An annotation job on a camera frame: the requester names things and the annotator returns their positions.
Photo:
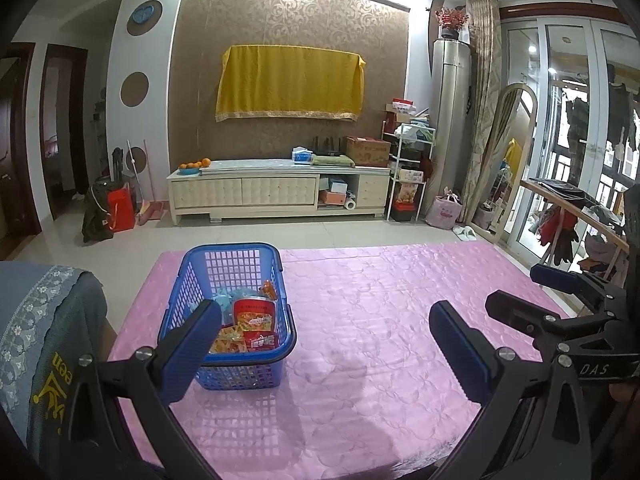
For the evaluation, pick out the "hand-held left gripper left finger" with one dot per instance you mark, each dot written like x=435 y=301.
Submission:
x=192 y=347

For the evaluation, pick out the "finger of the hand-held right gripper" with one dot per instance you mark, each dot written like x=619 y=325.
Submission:
x=555 y=276
x=515 y=312

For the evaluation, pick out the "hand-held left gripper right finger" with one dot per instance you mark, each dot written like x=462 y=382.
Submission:
x=460 y=355

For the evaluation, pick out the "yellow chips packet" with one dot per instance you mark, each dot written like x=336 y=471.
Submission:
x=227 y=340

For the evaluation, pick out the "red snack pouch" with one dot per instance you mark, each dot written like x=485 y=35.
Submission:
x=262 y=341

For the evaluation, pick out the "red green tray packet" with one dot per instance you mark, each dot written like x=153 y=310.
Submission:
x=255 y=315

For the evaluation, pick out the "blue plastic basket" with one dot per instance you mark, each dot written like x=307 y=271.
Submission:
x=225 y=265

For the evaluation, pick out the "orange snack bar packet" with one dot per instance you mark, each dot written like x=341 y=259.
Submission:
x=269 y=290

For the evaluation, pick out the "person's right hand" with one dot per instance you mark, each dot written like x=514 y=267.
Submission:
x=625 y=392

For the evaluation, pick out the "red garment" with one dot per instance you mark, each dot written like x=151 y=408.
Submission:
x=557 y=235

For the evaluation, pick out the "white slippers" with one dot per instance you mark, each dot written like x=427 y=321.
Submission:
x=465 y=233

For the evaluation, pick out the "pink quilted table cover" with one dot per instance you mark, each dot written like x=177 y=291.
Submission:
x=360 y=310

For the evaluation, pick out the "pink bag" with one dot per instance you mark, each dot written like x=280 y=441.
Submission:
x=444 y=212

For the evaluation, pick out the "arched floor mirror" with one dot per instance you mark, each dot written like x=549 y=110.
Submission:
x=510 y=160

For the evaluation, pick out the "pink dustpan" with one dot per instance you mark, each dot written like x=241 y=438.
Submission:
x=150 y=214

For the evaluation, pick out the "grey lace chair cover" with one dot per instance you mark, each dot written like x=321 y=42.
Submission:
x=45 y=340

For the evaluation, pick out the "red paper bag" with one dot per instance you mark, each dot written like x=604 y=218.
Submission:
x=121 y=210

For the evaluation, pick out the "black bag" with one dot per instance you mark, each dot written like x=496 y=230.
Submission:
x=96 y=215

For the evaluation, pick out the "glass sliding door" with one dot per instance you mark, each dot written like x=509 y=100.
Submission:
x=565 y=110

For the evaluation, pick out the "white metal rack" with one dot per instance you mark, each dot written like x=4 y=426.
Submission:
x=410 y=180

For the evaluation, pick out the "cream tv cabinet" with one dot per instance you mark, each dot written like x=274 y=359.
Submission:
x=275 y=192

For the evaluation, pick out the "standing air conditioner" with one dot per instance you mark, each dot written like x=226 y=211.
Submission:
x=451 y=130

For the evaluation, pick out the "patterned curtain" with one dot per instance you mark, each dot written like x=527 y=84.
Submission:
x=482 y=110

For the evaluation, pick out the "paper towel roll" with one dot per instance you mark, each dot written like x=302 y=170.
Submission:
x=350 y=204

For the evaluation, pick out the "orange box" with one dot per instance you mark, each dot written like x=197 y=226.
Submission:
x=331 y=196

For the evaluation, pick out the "cardboard box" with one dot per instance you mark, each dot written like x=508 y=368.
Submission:
x=367 y=152

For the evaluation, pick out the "blue tissue pack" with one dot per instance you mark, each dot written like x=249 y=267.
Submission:
x=301 y=155

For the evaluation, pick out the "green folded cloth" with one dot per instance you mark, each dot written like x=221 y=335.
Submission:
x=332 y=161

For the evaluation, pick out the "black router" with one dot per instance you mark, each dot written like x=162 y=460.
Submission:
x=325 y=149

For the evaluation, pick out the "dark wooden door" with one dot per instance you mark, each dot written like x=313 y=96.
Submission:
x=60 y=135

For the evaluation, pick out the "vase of red flowers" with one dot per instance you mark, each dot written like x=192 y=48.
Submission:
x=450 y=20

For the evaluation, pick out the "yellow cloth cover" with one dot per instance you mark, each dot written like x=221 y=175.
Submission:
x=290 y=82

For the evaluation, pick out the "wooden clothes rail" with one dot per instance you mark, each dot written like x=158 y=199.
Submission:
x=575 y=210

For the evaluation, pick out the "brown round wall disc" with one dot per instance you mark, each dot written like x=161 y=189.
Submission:
x=134 y=89

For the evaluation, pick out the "blue round wall disc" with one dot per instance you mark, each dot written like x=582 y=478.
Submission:
x=144 y=17

